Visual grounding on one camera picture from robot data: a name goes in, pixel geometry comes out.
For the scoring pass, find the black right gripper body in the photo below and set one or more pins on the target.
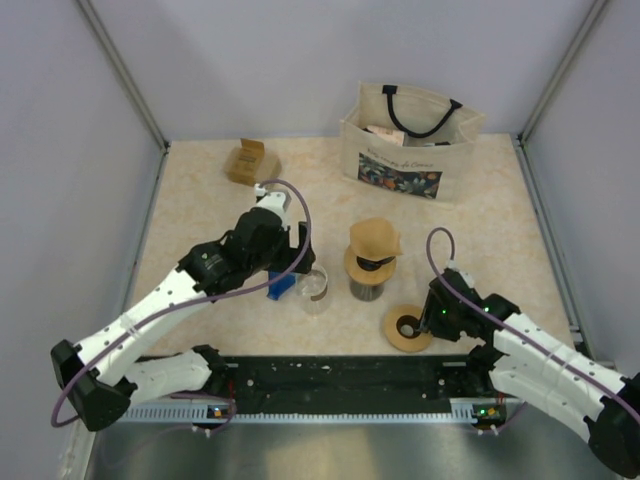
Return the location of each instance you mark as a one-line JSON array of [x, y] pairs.
[[442, 321]]

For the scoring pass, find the wooden ring stand front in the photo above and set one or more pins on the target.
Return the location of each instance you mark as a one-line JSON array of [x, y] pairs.
[[400, 327]]

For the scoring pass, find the blue glass dripper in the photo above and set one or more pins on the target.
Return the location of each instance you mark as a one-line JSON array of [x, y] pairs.
[[278, 288], [373, 265]]

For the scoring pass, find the clear glass beaker wooden collar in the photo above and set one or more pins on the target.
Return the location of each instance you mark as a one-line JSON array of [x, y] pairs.
[[312, 290]]

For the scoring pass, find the wooden dripper ring stand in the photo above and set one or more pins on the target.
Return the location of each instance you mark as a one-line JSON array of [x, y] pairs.
[[365, 277]]

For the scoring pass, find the brown paper coffee filter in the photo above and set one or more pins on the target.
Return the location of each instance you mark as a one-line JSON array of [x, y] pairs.
[[375, 239]]

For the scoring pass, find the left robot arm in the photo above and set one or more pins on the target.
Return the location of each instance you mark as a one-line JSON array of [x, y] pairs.
[[102, 376]]

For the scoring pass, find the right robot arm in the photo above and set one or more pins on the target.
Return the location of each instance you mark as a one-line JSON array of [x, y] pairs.
[[522, 360]]

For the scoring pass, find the brown cardboard box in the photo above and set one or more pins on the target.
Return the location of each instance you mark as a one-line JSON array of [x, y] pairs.
[[252, 163]]

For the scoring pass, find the smoked glass carafe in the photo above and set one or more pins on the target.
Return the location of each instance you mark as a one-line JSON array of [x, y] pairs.
[[366, 293]]

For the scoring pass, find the cream canvas tote bag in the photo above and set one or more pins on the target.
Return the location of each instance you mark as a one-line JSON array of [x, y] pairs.
[[409, 140]]

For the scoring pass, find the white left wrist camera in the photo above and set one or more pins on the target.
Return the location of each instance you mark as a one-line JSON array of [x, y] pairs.
[[275, 201]]

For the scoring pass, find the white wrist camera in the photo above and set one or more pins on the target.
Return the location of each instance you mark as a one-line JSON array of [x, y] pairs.
[[467, 277], [275, 201]]

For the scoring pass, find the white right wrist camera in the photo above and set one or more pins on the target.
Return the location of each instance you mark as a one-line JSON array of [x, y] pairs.
[[467, 277]]

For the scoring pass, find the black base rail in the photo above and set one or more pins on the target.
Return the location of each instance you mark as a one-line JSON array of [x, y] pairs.
[[359, 385]]

